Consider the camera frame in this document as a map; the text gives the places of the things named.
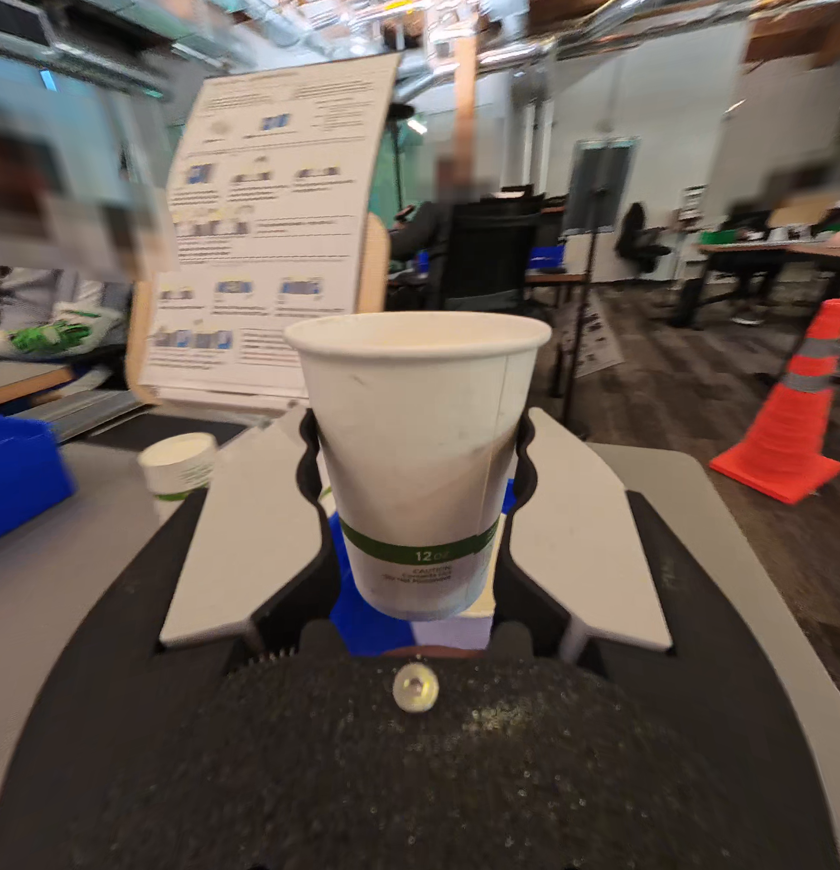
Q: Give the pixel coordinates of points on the printed instruction sheet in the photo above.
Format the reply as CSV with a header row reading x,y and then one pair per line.
x,y
270,204

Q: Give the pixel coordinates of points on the black office chair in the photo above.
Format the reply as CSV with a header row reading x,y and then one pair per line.
x,y
495,258
637,238

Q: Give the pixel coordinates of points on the green plastic bin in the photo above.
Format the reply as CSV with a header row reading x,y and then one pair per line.
x,y
715,238

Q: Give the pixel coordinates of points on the instruction sheet on board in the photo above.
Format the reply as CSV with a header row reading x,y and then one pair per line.
x,y
374,265

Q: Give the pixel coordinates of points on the orange traffic cone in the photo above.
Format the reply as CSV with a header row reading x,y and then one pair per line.
x,y
787,421

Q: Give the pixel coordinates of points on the silver closed laptop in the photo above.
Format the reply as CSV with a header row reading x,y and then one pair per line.
x,y
87,411

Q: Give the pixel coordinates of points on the wooden table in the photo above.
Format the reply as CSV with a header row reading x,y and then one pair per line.
x,y
773,253

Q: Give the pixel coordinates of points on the blue plastic bin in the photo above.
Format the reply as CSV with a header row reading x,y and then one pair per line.
x,y
546,258
19,476
372,629

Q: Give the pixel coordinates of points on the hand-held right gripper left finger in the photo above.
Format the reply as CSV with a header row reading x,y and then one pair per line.
x,y
250,544

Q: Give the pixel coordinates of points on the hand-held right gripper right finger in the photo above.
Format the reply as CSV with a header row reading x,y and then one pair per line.
x,y
583,544

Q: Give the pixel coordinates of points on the printed black white leaflet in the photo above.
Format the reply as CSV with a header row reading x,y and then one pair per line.
x,y
600,340

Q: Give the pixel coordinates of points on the green banded white paper cup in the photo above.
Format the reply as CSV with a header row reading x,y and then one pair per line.
x,y
179,462
406,421

